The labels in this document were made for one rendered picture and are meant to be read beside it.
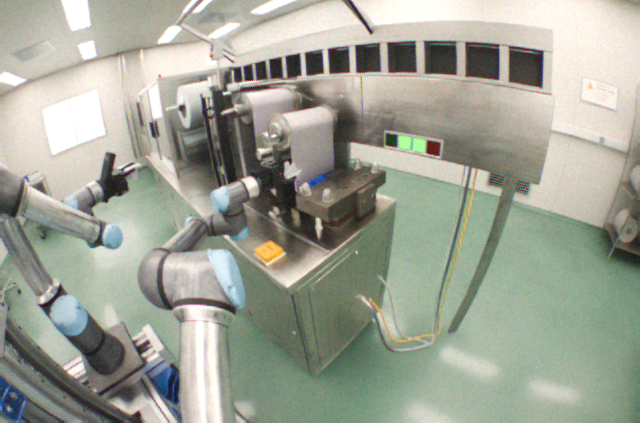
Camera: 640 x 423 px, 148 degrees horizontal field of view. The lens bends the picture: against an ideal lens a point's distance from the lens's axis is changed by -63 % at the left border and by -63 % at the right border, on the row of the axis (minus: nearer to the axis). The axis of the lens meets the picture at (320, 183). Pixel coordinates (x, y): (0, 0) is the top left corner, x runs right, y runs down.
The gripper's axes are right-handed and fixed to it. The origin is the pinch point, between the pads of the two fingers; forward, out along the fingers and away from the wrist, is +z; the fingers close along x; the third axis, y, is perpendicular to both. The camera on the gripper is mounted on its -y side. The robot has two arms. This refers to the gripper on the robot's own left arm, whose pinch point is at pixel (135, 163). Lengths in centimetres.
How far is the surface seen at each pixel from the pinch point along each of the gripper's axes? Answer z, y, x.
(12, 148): 53, 42, -585
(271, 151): 25, -1, 50
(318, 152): 35, 0, 67
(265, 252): -3, 24, 58
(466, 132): 21, -19, 120
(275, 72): 84, -31, 30
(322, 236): 11, 24, 74
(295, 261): -4, 25, 68
